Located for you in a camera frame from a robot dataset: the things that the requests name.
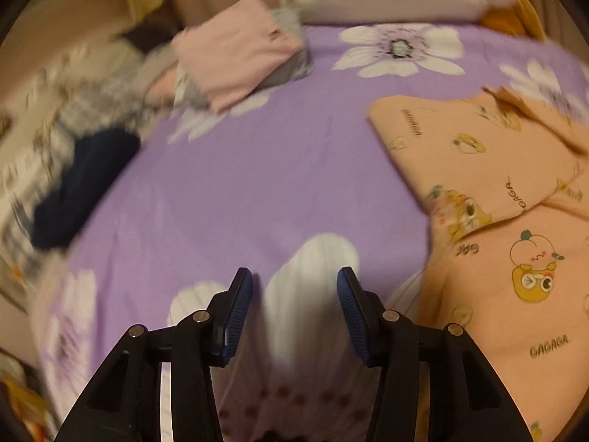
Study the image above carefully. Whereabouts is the colourful printed cloth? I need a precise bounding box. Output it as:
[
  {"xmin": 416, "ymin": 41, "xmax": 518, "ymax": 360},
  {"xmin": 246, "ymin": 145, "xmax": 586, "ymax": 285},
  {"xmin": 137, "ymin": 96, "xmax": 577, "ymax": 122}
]
[{"xmin": 0, "ymin": 350, "xmax": 51, "ymax": 442}]

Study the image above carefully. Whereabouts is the plaid cloth pile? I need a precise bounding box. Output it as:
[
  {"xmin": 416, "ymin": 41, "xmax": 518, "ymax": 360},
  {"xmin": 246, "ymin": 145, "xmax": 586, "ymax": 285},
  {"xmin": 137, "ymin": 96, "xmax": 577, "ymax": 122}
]
[{"xmin": 0, "ymin": 41, "xmax": 180, "ymax": 286}]

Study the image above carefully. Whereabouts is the folded pink cloth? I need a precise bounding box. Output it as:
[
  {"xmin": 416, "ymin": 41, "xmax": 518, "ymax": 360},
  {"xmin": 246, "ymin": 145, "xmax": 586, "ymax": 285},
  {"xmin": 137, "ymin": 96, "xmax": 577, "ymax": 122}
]
[{"xmin": 171, "ymin": 0, "xmax": 305, "ymax": 113}]

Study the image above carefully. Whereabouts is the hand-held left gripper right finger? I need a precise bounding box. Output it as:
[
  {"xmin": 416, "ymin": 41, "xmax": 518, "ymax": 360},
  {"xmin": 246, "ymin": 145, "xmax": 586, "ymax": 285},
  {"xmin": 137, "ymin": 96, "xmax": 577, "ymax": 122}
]
[{"xmin": 336, "ymin": 266, "xmax": 535, "ymax": 442}]

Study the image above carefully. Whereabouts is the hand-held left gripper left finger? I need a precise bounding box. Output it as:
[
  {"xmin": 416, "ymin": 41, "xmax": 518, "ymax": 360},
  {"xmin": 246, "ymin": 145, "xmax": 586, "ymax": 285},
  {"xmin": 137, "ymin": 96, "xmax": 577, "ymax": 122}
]
[{"xmin": 54, "ymin": 267, "xmax": 254, "ymax": 442}]

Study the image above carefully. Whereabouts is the dark navy cloth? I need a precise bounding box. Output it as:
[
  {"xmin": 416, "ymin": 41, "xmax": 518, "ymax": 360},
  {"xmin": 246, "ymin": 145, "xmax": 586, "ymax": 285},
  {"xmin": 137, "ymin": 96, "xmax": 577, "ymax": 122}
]
[{"xmin": 32, "ymin": 128, "xmax": 141, "ymax": 250}]

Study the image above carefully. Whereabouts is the orange cartoon print garment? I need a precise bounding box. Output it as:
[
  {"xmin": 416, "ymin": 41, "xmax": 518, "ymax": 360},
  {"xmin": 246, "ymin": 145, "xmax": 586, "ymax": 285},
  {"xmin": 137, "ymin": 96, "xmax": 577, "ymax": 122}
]
[{"xmin": 367, "ymin": 85, "xmax": 589, "ymax": 442}]

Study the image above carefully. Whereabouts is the purple floral bed sheet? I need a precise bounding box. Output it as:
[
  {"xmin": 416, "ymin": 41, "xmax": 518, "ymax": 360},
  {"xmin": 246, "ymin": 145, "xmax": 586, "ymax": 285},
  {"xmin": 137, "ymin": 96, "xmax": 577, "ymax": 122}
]
[{"xmin": 32, "ymin": 23, "xmax": 589, "ymax": 442}]

